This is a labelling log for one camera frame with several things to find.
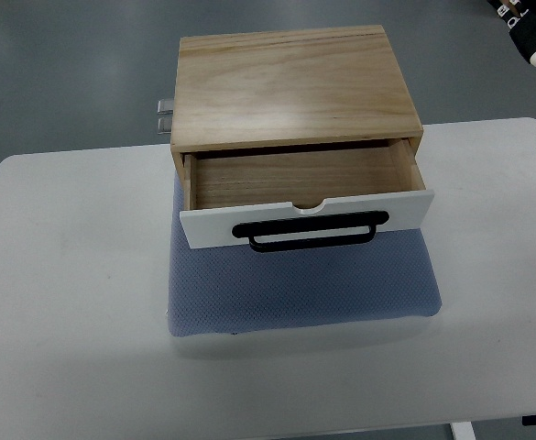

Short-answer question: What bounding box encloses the white table leg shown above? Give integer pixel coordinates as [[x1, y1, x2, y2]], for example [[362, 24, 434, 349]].
[[450, 422, 476, 440]]

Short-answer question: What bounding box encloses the upper grey metal clamp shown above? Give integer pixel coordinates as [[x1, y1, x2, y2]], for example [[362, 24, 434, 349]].
[[157, 98, 174, 115]]

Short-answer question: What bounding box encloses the blue mesh cushion mat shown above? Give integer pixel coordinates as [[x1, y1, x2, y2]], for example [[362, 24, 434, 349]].
[[167, 184, 442, 337]]

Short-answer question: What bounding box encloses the white drawer black handle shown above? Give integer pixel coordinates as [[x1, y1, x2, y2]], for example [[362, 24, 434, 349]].
[[180, 138, 434, 252]]

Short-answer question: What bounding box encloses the lower grey metal clamp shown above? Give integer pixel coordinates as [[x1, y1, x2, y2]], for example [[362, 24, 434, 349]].
[[158, 116, 172, 135]]

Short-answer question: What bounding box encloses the wooden drawer cabinet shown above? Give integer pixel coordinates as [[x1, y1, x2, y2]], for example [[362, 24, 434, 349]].
[[170, 24, 423, 184]]

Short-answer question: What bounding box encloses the grey metal clamp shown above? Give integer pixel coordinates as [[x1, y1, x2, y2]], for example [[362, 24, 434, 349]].
[[158, 116, 172, 135], [157, 98, 174, 115]]

